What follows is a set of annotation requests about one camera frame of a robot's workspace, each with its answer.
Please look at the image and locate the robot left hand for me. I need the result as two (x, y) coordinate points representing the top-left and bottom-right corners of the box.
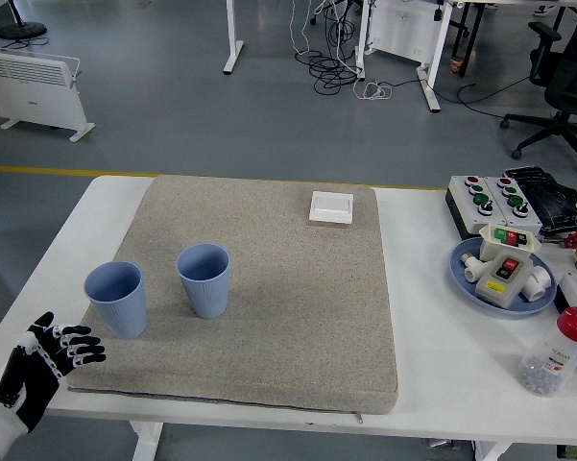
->
(0, 311), (108, 457)

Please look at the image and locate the blue ribbed plastic cup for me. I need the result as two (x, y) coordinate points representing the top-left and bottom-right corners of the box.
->
(83, 260), (149, 340)
(176, 243), (232, 320)

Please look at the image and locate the white table leg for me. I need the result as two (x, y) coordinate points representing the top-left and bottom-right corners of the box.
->
(473, 440), (515, 461)
(128, 421), (164, 461)

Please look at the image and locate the grey-brown mat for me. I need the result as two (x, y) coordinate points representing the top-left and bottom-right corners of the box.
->
(65, 174), (399, 416)

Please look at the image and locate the white electric panel heater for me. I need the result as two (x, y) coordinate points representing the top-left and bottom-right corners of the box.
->
(0, 46), (96, 143)

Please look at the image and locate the white desk leg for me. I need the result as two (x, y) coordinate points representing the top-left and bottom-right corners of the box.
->
(415, 0), (455, 113)
(353, 0), (376, 81)
(223, 0), (245, 75)

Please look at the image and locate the white pipe tee fitting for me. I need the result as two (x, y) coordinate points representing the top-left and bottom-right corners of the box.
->
(461, 252), (486, 285)

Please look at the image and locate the white four-button control box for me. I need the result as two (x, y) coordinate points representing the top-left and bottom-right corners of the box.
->
(445, 175), (510, 241)
(490, 175), (543, 236)

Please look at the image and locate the blue plate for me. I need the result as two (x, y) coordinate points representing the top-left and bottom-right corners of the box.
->
(448, 236), (558, 319)

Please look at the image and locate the white pipe coupling fitting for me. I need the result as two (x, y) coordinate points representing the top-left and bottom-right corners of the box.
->
(522, 264), (554, 303)

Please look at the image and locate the clear bottle red cap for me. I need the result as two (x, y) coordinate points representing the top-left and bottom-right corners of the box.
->
(517, 300), (577, 398)

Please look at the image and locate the red emergency stop button box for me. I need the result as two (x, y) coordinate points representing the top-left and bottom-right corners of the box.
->
(554, 271), (577, 318)

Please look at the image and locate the black ribbed foot pedal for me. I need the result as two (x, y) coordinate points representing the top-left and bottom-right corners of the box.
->
(502, 165), (577, 241)

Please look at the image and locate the black desk leg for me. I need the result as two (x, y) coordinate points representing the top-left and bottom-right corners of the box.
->
(448, 1), (485, 77)

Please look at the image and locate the black office chair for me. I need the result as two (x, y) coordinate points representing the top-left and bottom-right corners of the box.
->
(499, 0), (577, 177)

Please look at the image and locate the white wall switch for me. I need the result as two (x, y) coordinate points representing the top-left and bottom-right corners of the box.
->
(308, 190), (356, 225)

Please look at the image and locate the black cable bundle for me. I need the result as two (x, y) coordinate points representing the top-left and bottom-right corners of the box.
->
(295, 0), (366, 96)

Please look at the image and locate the white hanging cable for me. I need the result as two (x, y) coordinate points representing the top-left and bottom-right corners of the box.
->
(287, 0), (314, 57)

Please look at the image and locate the white coiled cable with plug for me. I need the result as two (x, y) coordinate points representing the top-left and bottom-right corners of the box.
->
(352, 79), (394, 102)

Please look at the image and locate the cream three-button switch box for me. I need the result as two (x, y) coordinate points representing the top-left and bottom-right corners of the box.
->
(476, 223), (542, 263)

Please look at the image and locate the grey two-button switch box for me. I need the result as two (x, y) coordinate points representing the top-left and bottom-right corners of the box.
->
(474, 252), (533, 308)

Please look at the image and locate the long black floor cable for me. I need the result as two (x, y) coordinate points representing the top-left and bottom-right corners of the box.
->
(386, 76), (529, 120)

